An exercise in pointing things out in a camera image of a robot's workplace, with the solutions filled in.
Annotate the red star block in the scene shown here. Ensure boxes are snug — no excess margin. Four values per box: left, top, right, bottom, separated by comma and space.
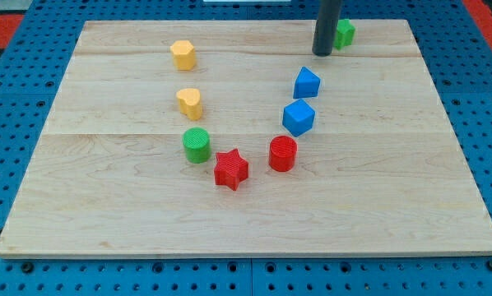
214, 148, 249, 191

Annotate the blue triangle block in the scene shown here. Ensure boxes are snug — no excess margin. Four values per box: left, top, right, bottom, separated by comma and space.
293, 67, 321, 99

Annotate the green star block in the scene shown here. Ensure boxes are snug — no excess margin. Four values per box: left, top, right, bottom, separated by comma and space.
333, 19, 355, 50

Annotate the red cylinder block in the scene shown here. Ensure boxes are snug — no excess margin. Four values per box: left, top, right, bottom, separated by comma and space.
268, 136, 298, 172

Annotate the green cylinder block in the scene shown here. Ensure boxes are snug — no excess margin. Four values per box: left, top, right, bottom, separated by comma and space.
182, 127, 211, 164

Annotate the blue cube block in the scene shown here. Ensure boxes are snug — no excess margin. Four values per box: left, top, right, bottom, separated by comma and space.
282, 99, 315, 137

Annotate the yellow heart block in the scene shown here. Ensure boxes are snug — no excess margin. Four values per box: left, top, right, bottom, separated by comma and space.
175, 88, 202, 121

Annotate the light wooden board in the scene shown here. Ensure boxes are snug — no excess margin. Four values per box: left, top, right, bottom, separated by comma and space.
0, 20, 492, 259

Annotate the yellow hexagon block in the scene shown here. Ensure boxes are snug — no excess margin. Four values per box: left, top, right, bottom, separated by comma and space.
169, 40, 197, 71

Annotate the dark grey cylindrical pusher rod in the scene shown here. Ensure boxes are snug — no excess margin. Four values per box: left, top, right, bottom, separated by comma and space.
312, 0, 342, 57

